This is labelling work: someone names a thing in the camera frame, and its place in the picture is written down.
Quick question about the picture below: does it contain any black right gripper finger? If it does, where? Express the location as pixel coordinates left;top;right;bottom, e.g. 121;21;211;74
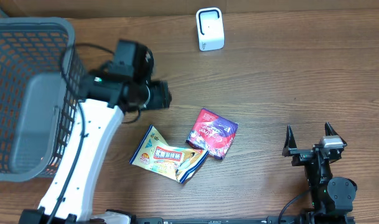
282;125;297;156
325;122;347;146

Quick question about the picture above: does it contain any yellow snack packet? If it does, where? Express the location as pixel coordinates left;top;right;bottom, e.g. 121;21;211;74
129;125;208;184

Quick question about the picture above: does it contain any red purple pad packet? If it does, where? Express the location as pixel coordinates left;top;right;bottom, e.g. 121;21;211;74
186;108;238;159

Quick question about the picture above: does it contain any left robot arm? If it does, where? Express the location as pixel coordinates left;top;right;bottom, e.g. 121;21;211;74
19;73;172;224

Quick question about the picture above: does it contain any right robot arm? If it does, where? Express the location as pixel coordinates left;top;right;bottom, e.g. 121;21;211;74
278;122;358;223

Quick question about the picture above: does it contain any white barcode scanner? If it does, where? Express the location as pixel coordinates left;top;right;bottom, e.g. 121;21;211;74
195;7;225;52

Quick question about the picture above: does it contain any dark grey plastic basket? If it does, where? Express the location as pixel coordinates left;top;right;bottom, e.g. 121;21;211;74
0;17;85;182

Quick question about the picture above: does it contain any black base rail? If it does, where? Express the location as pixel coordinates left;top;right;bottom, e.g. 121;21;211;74
131;215;344;224

